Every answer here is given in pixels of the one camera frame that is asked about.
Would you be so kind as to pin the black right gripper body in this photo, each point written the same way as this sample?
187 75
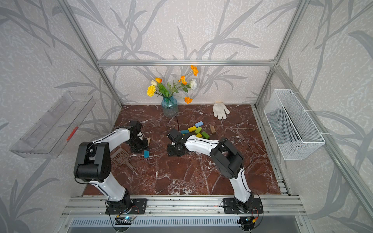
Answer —
172 151

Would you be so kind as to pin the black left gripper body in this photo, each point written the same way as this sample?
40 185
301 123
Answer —
138 144

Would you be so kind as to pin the lime green block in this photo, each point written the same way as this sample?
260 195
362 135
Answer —
198 130

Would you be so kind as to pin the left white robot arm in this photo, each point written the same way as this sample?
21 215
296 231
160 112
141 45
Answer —
93 163

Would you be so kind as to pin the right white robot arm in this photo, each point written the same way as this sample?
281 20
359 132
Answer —
227 158

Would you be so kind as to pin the light blue block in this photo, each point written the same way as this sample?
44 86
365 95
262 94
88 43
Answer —
199 124

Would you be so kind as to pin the blue glass vase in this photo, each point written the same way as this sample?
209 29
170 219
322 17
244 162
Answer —
170 106

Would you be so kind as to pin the white work glove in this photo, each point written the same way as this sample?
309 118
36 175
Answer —
220 110

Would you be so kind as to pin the artificial flower bouquet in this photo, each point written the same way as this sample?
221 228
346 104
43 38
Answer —
167 90

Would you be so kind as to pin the left green-lit circuit board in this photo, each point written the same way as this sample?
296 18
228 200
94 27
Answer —
124 220

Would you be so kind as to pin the right circuit board with connector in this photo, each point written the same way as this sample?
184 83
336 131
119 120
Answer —
247 223

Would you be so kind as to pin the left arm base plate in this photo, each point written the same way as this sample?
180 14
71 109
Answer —
134 206

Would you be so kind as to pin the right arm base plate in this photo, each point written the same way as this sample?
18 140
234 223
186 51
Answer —
233 206

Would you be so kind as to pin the clear plastic wall shelf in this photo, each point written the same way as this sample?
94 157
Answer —
48 137

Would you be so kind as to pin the white wire mesh basket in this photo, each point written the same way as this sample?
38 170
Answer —
295 132

